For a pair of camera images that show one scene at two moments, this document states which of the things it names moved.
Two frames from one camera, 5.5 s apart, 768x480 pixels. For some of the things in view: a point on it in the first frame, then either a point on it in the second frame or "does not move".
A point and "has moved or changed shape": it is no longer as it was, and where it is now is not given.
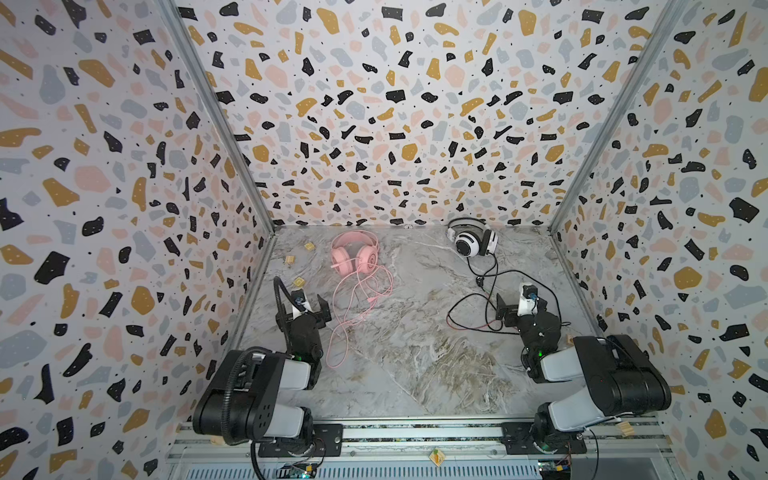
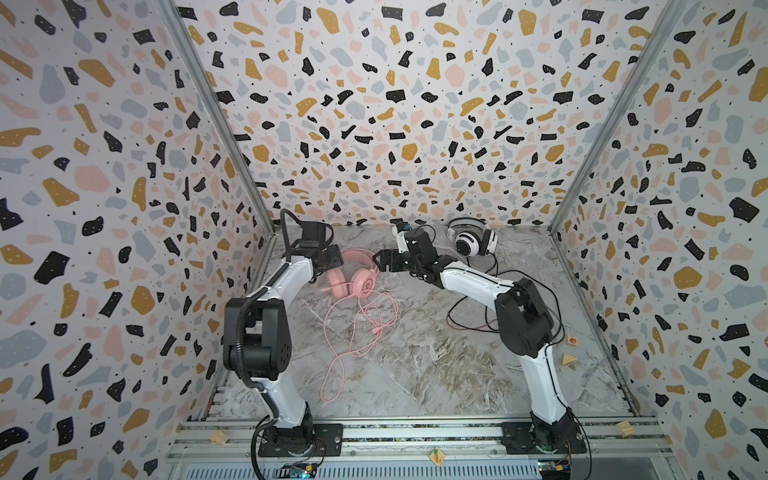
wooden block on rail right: [625, 429] does not move
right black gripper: [517, 315] -> [393, 260]
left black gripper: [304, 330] -> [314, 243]
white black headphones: [472, 236] does not move
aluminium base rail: [421, 452] does not move
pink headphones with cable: [354, 254] has moved or changed shape
